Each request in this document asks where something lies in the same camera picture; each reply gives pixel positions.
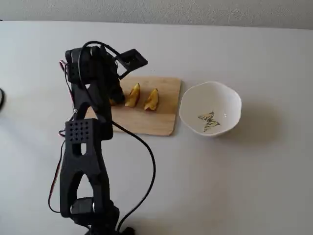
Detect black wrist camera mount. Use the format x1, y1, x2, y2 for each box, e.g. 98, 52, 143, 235
114, 48, 148, 80

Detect red and white wires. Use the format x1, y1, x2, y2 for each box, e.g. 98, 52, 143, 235
48, 60, 76, 213

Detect white bowl with butterfly print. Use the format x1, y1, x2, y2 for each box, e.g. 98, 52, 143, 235
179, 81, 243, 138

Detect wooden cutting board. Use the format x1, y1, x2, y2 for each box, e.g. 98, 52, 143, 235
85, 76, 182, 137

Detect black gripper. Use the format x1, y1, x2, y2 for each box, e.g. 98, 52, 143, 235
89, 45, 127, 105

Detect black cable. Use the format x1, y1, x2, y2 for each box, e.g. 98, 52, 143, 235
80, 41, 157, 231

